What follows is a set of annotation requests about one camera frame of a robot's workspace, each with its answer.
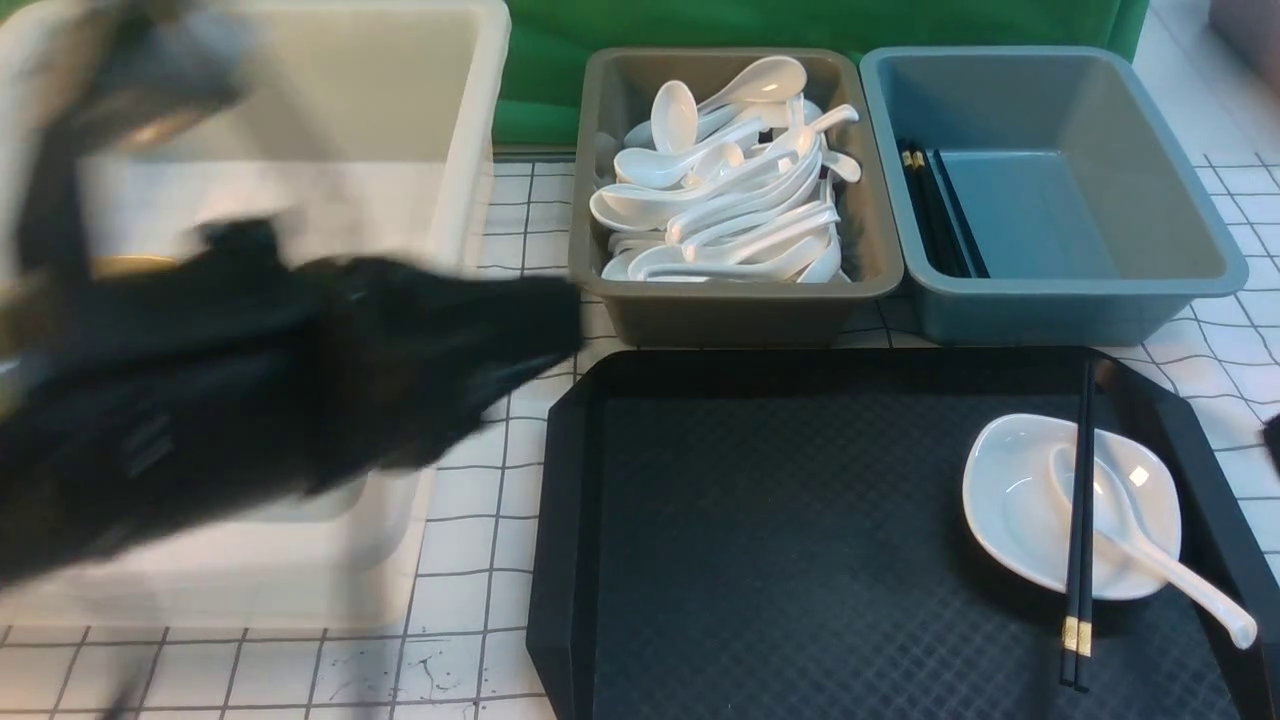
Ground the black plastic serving tray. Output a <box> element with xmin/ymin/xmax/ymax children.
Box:
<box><xmin>526</xmin><ymin>347</ymin><xmax>1277</xmax><ymax>719</ymax></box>

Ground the grey plastic spoon bin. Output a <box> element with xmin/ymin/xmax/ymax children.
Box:
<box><xmin>570</xmin><ymin>47</ymin><xmax>905</xmax><ymax>347</ymax></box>

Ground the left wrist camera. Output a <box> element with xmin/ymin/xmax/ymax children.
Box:
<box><xmin>20</xmin><ymin>1</ymin><xmax>256</xmax><ymax>151</ymax></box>

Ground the blue plastic chopstick bin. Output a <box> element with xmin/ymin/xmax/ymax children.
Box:
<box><xmin>859</xmin><ymin>46</ymin><xmax>1249</xmax><ymax>346</ymax></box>

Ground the yellow noodle bowl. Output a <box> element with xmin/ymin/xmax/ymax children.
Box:
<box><xmin>90</xmin><ymin>254</ymin><xmax>180</xmax><ymax>279</ymax></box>

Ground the black chopstick gold band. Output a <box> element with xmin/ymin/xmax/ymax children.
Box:
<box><xmin>1060</xmin><ymin>360</ymin><xmax>1094</xmax><ymax>687</ymax></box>

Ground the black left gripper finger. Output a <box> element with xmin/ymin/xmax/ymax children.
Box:
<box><xmin>340</xmin><ymin>258</ymin><xmax>584</xmax><ymax>470</ymax></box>

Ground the pile of white spoons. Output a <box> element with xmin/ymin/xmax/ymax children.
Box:
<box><xmin>588</xmin><ymin>55</ymin><xmax>863</xmax><ymax>284</ymax></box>

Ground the black chopsticks bundle in bin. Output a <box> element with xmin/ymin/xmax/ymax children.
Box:
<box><xmin>899</xmin><ymin>140</ymin><xmax>989</xmax><ymax>278</ymax></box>

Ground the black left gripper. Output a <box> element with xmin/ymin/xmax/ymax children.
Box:
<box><xmin>0</xmin><ymin>220</ymin><xmax>401</xmax><ymax>591</ymax></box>

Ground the white ceramic soup spoon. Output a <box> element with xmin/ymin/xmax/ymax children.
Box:
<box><xmin>1073</xmin><ymin>457</ymin><xmax>1260</xmax><ymax>650</ymax></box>

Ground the small white sauce dish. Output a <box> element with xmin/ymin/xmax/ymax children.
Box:
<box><xmin>963</xmin><ymin>413</ymin><xmax>1183</xmax><ymax>593</ymax></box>

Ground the large white plastic tub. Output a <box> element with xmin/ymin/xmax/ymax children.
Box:
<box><xmin>3</xmin><ymin>1</ymin><xmax>509</xmax><ymax>628</ymax></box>

